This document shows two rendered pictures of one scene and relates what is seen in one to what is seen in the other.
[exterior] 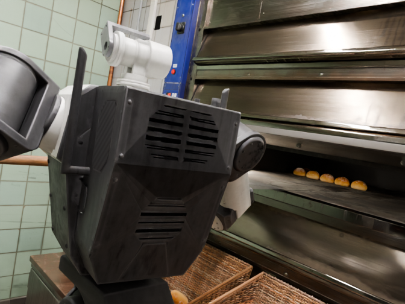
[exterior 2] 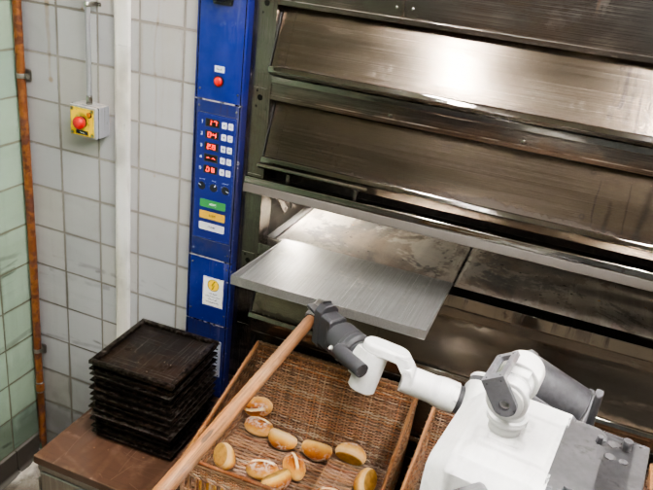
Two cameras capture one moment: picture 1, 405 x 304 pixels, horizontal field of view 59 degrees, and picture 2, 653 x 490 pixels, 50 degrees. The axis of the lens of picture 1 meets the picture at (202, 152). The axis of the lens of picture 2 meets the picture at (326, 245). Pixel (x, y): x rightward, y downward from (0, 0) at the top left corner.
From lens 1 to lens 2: 1.11 m
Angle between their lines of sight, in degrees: 34
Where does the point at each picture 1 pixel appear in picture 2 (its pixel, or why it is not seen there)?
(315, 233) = (509, 345)
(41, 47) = not seen: outside the picture
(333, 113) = (543, 203)
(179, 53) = (226, 47)
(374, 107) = (601, 200)
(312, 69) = (509, 130)
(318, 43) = (522, 95)
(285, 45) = (463, 84)
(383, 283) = not seen: hidden behind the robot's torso
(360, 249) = (568, 362)
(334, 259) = not seen: hidden behind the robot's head
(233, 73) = (358, 107)
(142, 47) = (532, 385)
